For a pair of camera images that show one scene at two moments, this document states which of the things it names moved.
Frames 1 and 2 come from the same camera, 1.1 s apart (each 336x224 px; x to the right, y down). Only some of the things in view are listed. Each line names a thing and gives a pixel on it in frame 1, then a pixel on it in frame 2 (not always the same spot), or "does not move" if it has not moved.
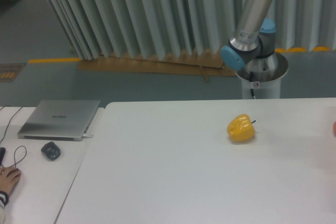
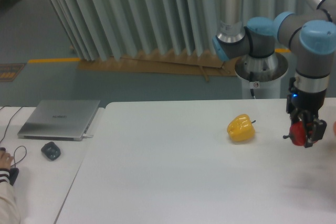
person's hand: [9, 177] → [5, 160]
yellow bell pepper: [241, 128] does not move
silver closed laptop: [66, 120] does not move
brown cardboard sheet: [205, 65] does not move
